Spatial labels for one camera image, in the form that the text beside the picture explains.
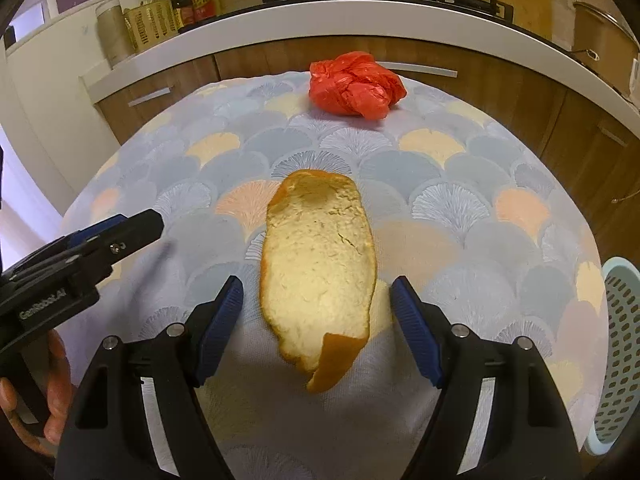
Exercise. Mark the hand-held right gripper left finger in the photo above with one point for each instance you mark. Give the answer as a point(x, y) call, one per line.
point(220, 330)

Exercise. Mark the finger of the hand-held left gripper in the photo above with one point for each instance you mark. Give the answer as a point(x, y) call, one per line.
point(97, 227)
point(135, 230)

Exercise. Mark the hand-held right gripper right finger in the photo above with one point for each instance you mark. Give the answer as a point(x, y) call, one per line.
point(415, 335)

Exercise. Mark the orange peel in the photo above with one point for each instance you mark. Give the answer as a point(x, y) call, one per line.
point(315, 270)

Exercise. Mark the light blue perforated basket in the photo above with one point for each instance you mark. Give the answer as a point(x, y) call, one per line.
point(617, 360)

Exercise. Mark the person's left hand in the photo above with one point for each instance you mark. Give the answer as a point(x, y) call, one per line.
point(62, 390)

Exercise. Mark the fan patterned tablecloth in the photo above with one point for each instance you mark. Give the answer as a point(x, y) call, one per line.
point(425, 185)

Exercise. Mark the translucent storage jar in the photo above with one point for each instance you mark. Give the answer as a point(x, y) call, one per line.
point(114, 32)

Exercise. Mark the yellow woven utensil basket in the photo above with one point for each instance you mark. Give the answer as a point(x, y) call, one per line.
point(150, 25)

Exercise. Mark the slim dark sauce bottle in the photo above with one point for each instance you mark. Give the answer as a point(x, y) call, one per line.
point(175, 5)

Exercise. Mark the crumpled red plastic bag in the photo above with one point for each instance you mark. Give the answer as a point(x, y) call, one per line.
point(350, 85)

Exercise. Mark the wooden kitchen cabinet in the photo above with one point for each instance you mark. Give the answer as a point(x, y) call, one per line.
point(525, 90)

